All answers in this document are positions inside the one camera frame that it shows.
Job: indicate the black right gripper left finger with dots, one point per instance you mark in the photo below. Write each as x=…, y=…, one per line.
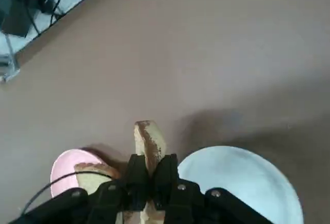
x=134, y=182

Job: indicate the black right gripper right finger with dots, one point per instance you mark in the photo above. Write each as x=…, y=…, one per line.
x=167, y=182

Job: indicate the brown bread slice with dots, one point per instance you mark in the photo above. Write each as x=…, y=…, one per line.
x=152, y=141
x=90, y=180

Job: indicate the white round plate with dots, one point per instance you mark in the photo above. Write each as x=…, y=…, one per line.
x=232, y=172

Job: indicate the pink round plate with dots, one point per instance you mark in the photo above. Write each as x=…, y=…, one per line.
x=64, y=164

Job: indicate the black power adapter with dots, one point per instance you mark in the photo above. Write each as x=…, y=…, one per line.
x=18, y=20

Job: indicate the aluminium frame leg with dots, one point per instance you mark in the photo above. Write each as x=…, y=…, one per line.
x=11, y=58

